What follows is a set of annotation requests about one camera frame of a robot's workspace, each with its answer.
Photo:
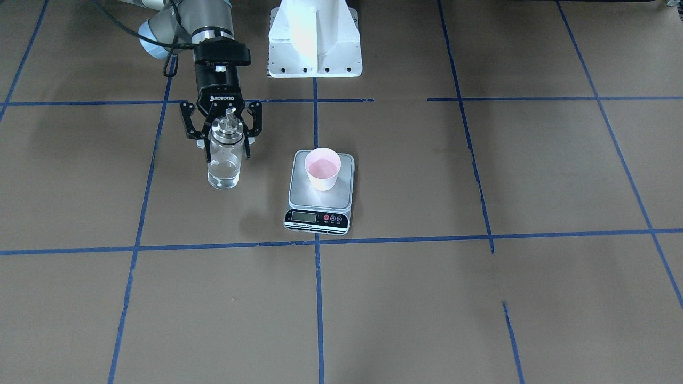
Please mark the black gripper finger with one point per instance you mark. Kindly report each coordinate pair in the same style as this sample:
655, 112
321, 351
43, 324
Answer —
201, 135
255, 110

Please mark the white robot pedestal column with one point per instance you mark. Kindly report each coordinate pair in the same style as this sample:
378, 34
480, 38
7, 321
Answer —
314, 39

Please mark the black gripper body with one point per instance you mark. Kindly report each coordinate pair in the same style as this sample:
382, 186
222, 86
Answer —
219, 85

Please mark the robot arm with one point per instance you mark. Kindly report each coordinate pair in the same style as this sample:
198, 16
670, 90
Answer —
206, 29

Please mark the clear glass sauce bottle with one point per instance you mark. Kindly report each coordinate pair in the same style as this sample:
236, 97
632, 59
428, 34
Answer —
227, 149

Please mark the pink plastic cup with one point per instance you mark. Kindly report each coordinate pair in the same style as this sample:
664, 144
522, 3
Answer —
322, 166

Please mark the grey digital kitchen scale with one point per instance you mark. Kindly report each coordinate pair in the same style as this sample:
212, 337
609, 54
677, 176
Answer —
320, 211

